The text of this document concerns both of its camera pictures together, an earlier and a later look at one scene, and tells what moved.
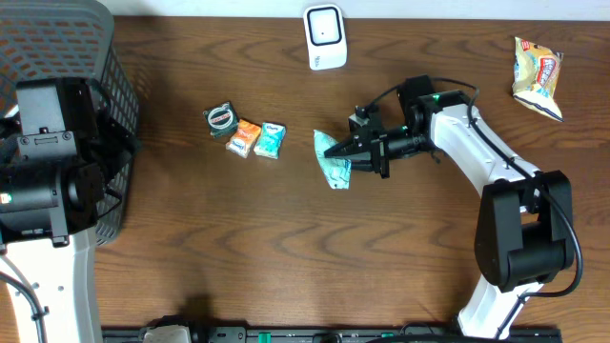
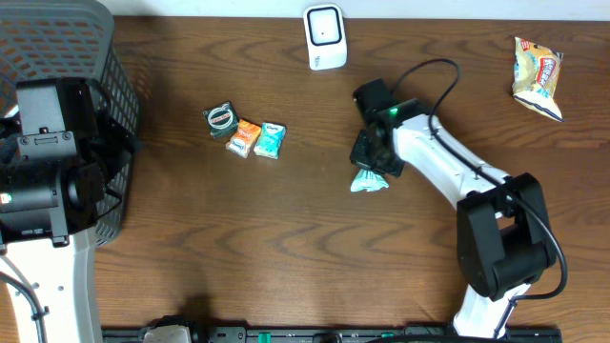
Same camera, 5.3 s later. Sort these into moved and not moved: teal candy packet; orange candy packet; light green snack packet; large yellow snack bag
Moved: light green snack packet
Not moved: orange candy packet; large yellow snack bag; teal candy packet
